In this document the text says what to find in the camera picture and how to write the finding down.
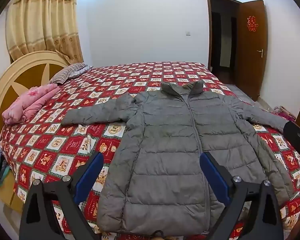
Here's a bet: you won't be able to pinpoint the light patterned pillow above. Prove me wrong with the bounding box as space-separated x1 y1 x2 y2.
70 66 93 79

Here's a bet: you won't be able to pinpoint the dark wooden door frame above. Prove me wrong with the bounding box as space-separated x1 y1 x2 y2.
206 0 244 70

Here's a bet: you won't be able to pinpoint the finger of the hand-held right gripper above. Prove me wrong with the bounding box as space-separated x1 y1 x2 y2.
283 121 300 180

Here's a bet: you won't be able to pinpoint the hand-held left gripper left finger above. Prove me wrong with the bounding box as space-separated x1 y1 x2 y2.
19 152 105 240

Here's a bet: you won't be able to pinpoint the dark teal item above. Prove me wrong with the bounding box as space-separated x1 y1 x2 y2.
0 159 9 184

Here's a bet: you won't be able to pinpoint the red paper door decoration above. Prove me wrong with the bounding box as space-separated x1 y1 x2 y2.
247 16 258 32

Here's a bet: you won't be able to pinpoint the cream and brown headboard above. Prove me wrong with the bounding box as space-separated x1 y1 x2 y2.
0 51 70 135

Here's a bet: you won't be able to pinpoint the beige curtain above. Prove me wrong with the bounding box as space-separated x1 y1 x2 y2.
5 0 84 64

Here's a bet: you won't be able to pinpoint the pile of pink cloth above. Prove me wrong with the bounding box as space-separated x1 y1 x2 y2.
272 106 297 122

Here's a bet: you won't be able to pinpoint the brown wooden door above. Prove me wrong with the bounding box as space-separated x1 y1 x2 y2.
239 0 268 102

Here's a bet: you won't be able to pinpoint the red checked printed bedspread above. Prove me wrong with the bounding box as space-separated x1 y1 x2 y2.
0 62 300 240

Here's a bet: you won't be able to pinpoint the wooden nightstand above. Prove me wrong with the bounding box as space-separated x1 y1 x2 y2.
0 172 24 213

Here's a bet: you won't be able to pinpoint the striped pillow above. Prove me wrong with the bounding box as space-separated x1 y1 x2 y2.
49 62 88 84

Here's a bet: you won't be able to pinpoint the grey puffer jacket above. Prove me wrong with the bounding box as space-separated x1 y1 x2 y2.
61 81 294 237

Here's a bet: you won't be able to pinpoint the pink floral quilt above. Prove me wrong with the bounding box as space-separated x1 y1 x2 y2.
2 84 59 125

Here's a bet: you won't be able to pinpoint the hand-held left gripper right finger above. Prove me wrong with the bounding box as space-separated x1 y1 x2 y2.
200 151 284 240

